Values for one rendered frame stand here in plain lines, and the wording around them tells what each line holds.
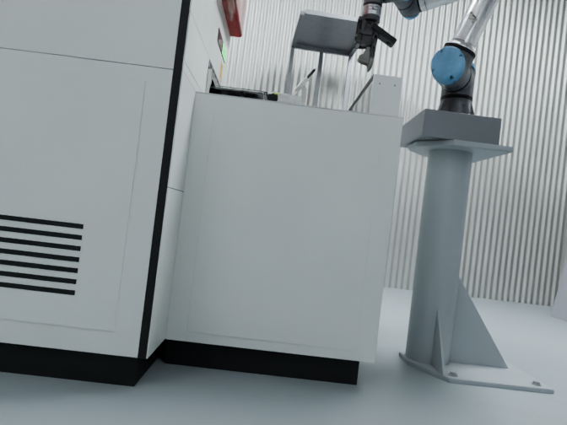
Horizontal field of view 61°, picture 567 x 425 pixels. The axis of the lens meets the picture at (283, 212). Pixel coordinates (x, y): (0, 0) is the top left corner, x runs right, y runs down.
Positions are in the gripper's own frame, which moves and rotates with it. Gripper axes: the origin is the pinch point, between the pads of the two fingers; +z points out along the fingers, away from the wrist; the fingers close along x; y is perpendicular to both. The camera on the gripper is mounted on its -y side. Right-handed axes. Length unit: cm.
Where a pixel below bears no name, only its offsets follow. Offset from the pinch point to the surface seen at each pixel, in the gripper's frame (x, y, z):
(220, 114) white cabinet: 46, 50, 35
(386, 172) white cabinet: 46, -1, 46
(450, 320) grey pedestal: 14, -38, 93
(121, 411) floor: 80, 60, 111
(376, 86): 40.0, 3.9, 18.7
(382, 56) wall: -224, -46, -87
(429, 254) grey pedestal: 14, -27, 70
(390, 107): 40.0, -1.0, 24.7
